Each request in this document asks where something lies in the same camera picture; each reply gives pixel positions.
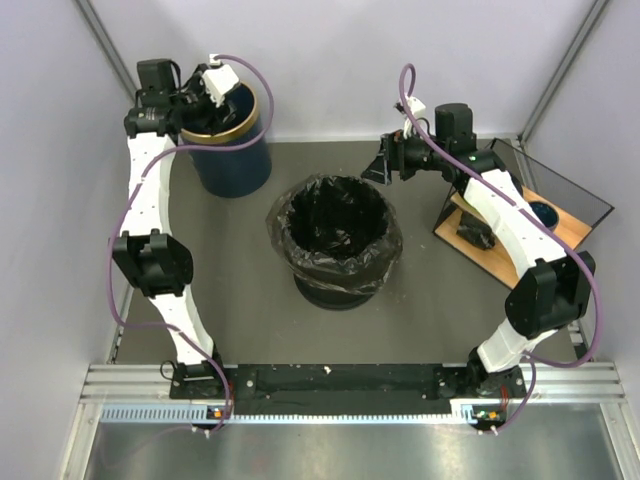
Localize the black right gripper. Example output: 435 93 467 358
360 124 449 187

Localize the dark blue gold-rimmed trash bin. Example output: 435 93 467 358
181 83 272 198

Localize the black trash bag roll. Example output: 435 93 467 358
456 211 496 250

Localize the black bin liner bucket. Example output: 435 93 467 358
293 275 379 311

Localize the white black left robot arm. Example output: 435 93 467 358
110 58 240 400

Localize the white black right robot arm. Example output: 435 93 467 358
362 98 595 396

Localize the blue ceramic mug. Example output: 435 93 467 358
529 201 560 231

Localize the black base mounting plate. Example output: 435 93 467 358
169 363 530 415

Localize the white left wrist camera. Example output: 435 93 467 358
201 54 241 107

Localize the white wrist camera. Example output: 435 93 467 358
395 96 429 139
201 54 241 107

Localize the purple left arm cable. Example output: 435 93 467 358
107 53 275 434

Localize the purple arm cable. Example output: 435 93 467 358
398 63 601 434
107 53 275 434

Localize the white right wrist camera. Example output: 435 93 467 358
395 96 429 139

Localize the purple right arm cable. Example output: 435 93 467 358
398 63 601 434

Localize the aluminium frame rail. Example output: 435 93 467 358
81 362 625 403

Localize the grey slotted cable duct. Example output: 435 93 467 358
99 403 498 426

